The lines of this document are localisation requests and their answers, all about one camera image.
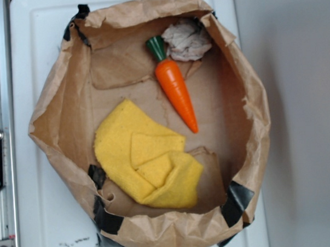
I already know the crumpled grey white rag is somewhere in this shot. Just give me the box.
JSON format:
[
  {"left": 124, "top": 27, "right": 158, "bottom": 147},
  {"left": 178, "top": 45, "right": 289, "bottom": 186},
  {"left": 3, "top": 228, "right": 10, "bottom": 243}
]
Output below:
[{"left": 161, "top": 18, "right": 212, "bottom": 62}]

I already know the white plastic tray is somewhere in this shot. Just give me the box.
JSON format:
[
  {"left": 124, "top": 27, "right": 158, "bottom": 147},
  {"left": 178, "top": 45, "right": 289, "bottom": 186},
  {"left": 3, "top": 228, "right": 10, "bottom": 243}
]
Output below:
[{"left": 10, "top": 0, "right": 130, "bottom": 247}]

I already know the metal rail with bolts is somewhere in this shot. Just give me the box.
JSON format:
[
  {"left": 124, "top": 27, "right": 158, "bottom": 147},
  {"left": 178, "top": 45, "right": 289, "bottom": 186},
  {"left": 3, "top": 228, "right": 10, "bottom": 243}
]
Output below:
[{"left": 0, "top": 0, "right": 20, "bottom": 247}]

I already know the yellow felt cloth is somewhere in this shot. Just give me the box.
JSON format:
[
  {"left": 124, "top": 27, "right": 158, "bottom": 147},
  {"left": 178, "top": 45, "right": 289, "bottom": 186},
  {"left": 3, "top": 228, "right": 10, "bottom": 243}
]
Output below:
[{"left": 94, "top": 99, "right": 204, "bottom": 209}]

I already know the orange toy carrot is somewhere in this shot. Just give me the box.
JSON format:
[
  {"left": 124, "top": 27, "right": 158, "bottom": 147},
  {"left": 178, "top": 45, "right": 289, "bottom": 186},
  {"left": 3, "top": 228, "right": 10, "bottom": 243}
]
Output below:
[{"left": 146, "top": 36, "right": 199, "bottom": 133}]

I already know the brown paper bag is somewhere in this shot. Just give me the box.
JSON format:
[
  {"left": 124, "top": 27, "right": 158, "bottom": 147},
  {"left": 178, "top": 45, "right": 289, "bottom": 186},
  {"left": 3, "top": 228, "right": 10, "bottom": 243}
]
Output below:
[{"left": 29, "top": 0, "right": 271, "bottom": 247}]

